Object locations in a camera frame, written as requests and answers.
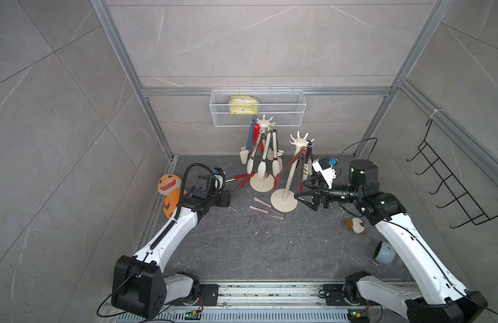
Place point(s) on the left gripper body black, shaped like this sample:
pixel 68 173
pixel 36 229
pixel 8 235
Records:
pixel 221 199

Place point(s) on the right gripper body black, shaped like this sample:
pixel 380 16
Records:
pixel 339 194

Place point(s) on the cream tongs yellow dots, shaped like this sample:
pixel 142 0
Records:
pixel 307 167

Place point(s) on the blue handle cream tongs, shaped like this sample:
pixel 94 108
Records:
pixel 245 151

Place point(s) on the red silicone tip tongs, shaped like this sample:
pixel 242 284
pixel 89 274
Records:
pixel 291 166

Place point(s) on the black tip steel tongs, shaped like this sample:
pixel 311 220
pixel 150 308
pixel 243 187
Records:
pixel 309 149

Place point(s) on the cream utensil stand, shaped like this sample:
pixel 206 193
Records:
pixel 261 182
pixel 283 199

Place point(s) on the pink tip small tongs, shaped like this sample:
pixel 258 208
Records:
pixel 266 208

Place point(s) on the wide cream handle tongs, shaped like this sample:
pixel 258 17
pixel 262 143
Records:
pixel 277 164

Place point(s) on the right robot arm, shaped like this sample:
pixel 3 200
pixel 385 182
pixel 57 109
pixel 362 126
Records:
pixel 440 296

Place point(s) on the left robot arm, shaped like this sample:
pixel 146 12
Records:
pixel 140 286

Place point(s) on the brown white small toy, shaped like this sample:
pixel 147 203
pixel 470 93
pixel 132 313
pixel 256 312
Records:
pixel 355 225

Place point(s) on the orange shark plush toy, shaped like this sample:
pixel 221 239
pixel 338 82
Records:
pixel 169 186

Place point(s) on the small grey round speaker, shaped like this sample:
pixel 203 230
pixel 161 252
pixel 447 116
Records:
pixel 384 254

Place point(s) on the yellow packet in basket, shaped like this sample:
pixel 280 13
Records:
pixel 243 105

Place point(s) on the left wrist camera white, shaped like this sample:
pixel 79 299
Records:
pixel 220 178

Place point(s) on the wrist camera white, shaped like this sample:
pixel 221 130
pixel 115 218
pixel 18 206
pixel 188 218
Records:
pixel 220 178
pixel 326 168

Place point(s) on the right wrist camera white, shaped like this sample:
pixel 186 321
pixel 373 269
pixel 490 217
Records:
pixel 326 168

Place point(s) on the white wire mesh basket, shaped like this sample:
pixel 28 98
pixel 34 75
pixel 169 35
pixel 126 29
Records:
pixel 287 107

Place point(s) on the black wall hook rack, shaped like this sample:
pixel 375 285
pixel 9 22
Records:
pixel 460 195

